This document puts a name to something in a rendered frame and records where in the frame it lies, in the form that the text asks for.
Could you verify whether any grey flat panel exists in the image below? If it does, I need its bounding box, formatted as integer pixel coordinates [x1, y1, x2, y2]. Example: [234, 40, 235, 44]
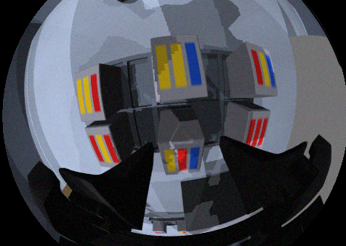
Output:
[282, 34, 346, 227]

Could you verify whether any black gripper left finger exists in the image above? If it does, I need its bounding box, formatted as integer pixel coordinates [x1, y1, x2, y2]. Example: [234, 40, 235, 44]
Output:
[59, 142, 155, 231]

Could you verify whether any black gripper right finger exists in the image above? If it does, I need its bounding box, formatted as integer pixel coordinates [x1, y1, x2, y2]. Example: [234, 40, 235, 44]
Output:
[220, 135, 307, 215]

